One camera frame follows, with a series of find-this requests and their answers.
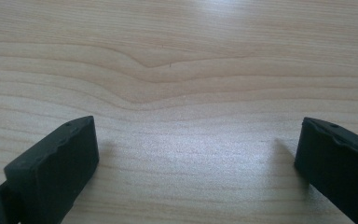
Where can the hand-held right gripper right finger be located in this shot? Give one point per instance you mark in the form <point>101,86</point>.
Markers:
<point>341,165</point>

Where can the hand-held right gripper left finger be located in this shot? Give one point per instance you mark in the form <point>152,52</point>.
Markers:
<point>52,168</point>

